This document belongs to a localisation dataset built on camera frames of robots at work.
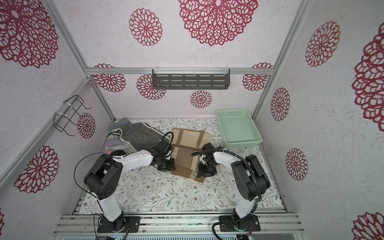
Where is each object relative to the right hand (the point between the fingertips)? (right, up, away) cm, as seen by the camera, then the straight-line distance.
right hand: (200, 174), depth 91 cm
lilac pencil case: (-59, +19, +12) cm, 63 cm away
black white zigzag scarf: (-41, +23, +12) cm, 49 cm away
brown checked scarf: (-10, +19, +15) cm, 26 cm away
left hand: (-16, +3, +1) cm, 17 cm away
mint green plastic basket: (+32, +28, +27) cm, 50 cm away
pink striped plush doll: (-54, +13, +2) cm, 55 cm away
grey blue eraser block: (-62, +32, +25) cm, 74 cm away
